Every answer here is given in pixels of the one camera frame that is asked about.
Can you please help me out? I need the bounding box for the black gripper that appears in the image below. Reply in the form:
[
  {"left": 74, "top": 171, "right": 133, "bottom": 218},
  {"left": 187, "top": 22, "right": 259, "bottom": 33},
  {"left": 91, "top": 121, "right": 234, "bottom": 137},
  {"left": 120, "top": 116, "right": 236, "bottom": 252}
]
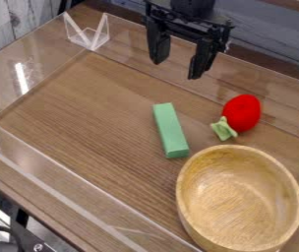
[{"left": 144, "top": 0, "right": 235, "bottom": 80}]

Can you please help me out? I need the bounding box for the green rectangular block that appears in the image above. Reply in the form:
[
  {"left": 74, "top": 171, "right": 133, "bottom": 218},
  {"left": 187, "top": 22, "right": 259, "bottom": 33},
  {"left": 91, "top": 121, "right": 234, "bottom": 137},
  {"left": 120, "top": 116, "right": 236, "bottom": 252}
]
[{"left": 153, "top": 103, "right": 188, "bottom": 158}]

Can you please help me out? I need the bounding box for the brown wooden bowl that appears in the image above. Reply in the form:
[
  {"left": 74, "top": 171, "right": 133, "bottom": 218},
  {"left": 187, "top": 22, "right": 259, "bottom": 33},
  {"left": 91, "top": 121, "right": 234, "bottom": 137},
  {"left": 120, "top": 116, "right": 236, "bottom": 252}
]
[{"left": 176, "top": 145, "right": 299, "bottom": 252}]

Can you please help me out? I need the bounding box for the red plush strawberry toy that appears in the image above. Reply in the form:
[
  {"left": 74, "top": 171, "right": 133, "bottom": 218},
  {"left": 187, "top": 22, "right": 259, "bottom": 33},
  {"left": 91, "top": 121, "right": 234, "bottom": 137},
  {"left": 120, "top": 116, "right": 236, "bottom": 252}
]
[{"left": 210, "top": 94, "right": 262, "bottom": 141}]

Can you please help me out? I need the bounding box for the clear acrylic corner bracket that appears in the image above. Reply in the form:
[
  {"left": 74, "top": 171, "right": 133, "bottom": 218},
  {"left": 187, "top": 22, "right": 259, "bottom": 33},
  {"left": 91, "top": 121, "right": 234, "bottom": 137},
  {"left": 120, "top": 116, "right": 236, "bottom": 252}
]
[{"left": 62, "top": 13, "right": 111, "bottom": 51}]

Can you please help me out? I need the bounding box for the clear acrylic tray wall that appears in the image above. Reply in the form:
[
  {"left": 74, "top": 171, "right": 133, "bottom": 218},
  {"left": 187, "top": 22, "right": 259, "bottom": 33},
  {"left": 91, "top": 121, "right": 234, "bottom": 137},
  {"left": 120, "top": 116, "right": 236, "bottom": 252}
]
[{"left": 0, "top": 9, "right": 299, "bottom": 252}]

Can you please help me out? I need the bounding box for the black table clamp mount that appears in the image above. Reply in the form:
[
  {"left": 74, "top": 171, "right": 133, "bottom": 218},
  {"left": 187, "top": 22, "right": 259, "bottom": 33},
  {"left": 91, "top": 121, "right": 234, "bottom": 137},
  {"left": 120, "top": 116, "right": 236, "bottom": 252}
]
[{"left": 10, "top": 208, "right": 56, "bottom": 252}]

